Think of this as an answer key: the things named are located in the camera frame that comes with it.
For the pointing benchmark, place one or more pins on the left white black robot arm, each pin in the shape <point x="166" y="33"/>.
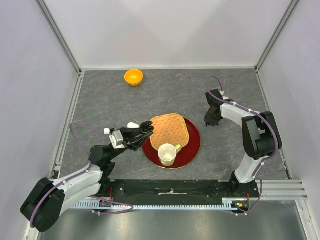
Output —
<point x="49" y="198"/>

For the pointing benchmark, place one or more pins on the black earbud charging case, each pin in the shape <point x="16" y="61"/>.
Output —
<point x="147" y="127"/>

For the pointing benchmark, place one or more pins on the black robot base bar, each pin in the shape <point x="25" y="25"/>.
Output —
<point x="215" y="188"/>

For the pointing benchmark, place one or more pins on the cream mug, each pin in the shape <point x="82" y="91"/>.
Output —
<point x="167" y="154"/>

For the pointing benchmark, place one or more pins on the orange bowl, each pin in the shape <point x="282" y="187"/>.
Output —
<point x="134" y="77"/>

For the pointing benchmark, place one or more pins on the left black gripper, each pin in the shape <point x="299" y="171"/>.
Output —
<point x="132" y="143"/>

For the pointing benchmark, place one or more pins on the woven bamboo tray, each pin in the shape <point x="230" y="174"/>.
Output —
<point x="169" y="129"/>

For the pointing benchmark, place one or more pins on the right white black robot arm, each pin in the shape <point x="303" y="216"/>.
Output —
<point x="260" y="137"/>

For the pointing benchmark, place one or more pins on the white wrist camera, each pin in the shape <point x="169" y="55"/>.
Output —
<point x="116" y="138"/>
<point x="225" y="98"/>

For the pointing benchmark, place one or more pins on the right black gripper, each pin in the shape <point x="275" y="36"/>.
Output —
<point x="213" y="122"/>

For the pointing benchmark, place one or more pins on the white slotted cable duct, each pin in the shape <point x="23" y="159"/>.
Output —
<point x="96" y="204"/>

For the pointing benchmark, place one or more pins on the white earbud charging case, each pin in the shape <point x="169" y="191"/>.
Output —
<point x="132" y="125"/>

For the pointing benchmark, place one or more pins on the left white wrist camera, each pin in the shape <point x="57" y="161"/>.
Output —
<point x="116" y="138"/>

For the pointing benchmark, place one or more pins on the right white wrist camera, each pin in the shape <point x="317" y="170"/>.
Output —
<point x="225" y="98"/>

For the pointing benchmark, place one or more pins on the red round plate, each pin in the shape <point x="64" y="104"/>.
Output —
<point x="185" y="156"/>

